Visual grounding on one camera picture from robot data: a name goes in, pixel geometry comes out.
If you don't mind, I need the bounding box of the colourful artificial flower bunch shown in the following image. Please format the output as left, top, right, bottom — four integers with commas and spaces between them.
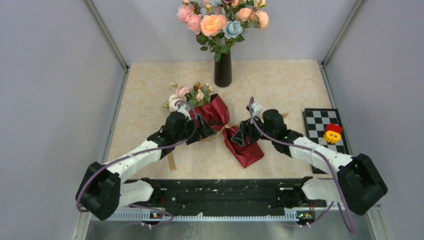
176, 0, 270, 63

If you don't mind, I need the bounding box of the red yellow toy block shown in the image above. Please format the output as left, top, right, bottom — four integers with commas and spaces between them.
323, 123, 343, 144

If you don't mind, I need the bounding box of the beige satin ribbon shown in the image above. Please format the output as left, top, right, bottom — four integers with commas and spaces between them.
166, 112, 289, 172

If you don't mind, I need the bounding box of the black cylindrical vase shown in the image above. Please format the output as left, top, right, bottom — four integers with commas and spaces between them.
214, 52, 232, 88

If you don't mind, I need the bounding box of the white toothed cable duct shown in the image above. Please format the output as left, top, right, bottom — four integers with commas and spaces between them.
107, 208, 315, 222

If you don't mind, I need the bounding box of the red paper bouquet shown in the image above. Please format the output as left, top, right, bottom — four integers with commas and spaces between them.
164, 81, 265, 168

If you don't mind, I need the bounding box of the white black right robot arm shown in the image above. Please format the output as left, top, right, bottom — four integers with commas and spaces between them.
231, 109, 388, 216

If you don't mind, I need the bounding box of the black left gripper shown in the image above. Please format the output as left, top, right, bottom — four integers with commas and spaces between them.
174, 113, 216, 145

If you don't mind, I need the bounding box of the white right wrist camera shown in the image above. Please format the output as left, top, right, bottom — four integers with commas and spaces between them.
246, 102, 263, 118

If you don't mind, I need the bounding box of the black white checkerboard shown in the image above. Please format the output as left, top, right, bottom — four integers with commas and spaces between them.
302, 108, 352, 175

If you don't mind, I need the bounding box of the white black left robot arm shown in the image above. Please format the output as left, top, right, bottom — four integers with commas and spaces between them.
75, 111, 216, 221

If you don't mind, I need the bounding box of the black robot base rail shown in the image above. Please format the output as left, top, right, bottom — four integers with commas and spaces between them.
139, 178, 327, 217

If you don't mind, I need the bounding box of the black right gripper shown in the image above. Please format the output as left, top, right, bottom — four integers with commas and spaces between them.
231, 114, 276, 146

